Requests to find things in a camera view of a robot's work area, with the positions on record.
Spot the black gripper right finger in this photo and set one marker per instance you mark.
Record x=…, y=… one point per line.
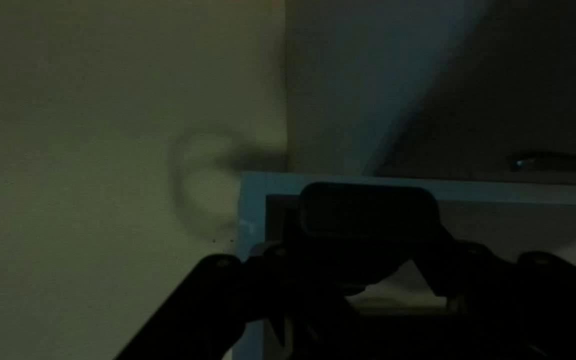
x=530, y=301

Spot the grey shelf unit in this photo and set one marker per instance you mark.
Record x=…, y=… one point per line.
x=473, y=100

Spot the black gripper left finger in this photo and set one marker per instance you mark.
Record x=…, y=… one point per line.
x=210, y=309

